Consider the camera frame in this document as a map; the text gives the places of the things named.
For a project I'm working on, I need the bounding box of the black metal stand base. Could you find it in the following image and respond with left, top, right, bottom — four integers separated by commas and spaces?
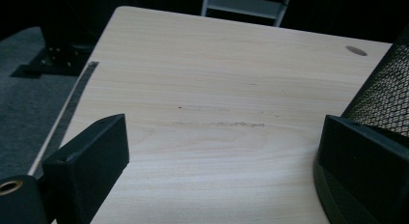
23, 24, 95, 77

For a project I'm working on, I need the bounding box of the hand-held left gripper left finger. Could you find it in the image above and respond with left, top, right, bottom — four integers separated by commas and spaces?
41, 113, 130, 224

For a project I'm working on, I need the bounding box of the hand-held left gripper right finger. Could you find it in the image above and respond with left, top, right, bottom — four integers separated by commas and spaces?
316, 114, 409, 224

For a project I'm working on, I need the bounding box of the black mesh basket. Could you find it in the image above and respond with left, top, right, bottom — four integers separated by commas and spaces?
313, 25, 409, 224

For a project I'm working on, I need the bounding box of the grey metal frame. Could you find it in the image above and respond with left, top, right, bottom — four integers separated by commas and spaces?
200, 0, 293, 28

